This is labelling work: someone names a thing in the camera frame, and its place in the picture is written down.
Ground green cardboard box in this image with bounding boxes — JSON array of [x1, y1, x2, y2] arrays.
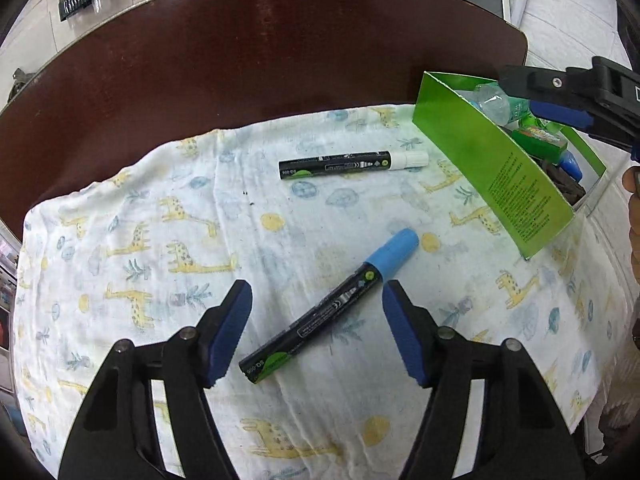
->
[[413, 72, 587, 258]]

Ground clear bottle green label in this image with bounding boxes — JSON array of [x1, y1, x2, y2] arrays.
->
[[458, 82, 529, 126]]

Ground black marker blue cap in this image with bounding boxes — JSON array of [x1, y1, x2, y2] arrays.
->
[[239, 229, 419, 384]]

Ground black marker white cap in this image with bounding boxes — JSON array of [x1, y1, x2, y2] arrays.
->
[[278, 151, 430, 180]]

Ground small green printed box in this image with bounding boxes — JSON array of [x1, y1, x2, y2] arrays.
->
[[510, 127, 567, 164]]

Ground green plug-in mosquito repeller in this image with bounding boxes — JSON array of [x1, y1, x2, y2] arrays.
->
[[506, 114, 566, 145]]

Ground blue cube container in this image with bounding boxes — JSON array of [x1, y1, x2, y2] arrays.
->
[[558, 150, 584, 182]]

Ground brown handled scissors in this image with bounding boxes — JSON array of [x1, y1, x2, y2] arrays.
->
[[534, 157, 586, 206]]

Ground person's right hand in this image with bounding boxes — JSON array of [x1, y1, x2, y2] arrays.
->
[[622, 166, 640, 283]]

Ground giraffe print white cloth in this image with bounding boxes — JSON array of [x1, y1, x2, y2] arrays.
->
[[12, 105, 639, 472]]

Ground dark metal wall faucet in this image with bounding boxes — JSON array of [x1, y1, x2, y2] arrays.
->
[[8, 68, 35, 102]]

